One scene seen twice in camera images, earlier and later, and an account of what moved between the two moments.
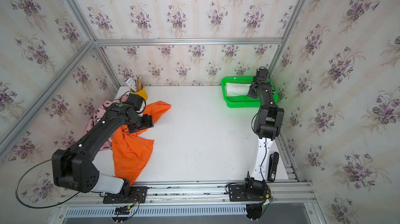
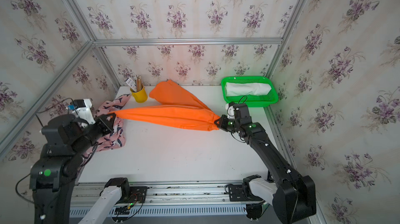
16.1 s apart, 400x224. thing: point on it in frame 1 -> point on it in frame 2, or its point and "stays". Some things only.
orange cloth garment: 129,149 -> 181,110
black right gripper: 251,91 -> 222,121
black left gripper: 148,121 -> 103,128
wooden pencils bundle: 138,82 stays
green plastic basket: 246,101 stays
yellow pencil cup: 142,92 stays
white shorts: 237,89 stays
